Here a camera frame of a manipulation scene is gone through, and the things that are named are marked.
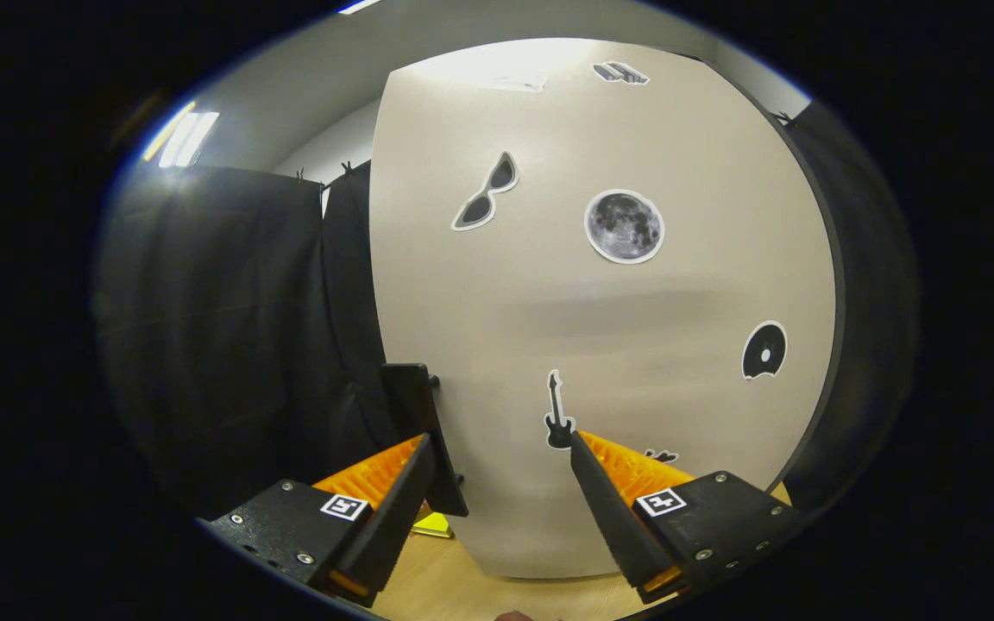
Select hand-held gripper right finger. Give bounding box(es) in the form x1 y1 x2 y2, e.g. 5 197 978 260
569 430 808 603

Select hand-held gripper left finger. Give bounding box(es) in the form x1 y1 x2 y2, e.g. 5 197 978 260
208 431 437 607

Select black door handle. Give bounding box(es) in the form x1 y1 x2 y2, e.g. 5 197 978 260
379 362 469 518

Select beige shoe cabinet door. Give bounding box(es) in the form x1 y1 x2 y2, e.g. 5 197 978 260
368 39 839 580

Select yellow book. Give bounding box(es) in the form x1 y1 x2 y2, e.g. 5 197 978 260
411 511 455 540

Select black backdrop cloth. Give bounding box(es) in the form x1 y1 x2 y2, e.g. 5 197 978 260
91 99 921 527

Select narrow ceiling light panel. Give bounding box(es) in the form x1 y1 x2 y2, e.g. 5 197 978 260
142 102 222 169

